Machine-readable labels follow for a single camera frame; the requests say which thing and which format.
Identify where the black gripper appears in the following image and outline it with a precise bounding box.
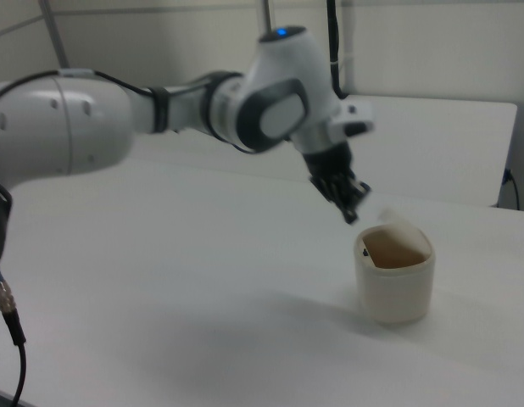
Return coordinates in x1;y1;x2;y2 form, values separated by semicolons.
303;141;372;226

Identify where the cream trash bin with lid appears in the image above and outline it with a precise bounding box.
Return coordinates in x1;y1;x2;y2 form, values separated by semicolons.
354;205;438;326

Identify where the black clamped pole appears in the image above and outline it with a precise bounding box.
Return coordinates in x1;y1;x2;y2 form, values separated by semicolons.
326;0;350;101

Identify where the black wall cable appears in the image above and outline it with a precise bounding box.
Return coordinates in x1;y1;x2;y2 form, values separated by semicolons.
502;168;522;210

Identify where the grey aluminium wall post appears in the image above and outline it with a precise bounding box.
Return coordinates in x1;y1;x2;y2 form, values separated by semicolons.
37;0;71;70
260;0;275;34

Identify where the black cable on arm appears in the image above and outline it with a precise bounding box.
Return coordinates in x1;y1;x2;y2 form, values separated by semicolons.
0;70;170;107

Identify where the black cable with metal connector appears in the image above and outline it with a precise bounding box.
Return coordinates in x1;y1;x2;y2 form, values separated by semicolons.
0;177;29;407

